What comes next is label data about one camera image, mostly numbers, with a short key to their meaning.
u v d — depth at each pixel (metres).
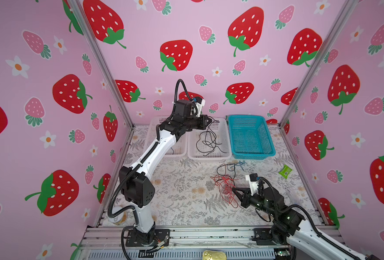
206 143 0.92
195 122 0.69
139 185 0.45
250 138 1.14
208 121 0.77
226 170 0.96
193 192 0.88
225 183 0.84
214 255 0.66
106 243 0.73
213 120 0.78
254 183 0.69
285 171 0.95
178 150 1.05
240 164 0.95
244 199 0.70
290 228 0.56
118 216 0.76
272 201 0.56
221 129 1.11
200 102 0.70
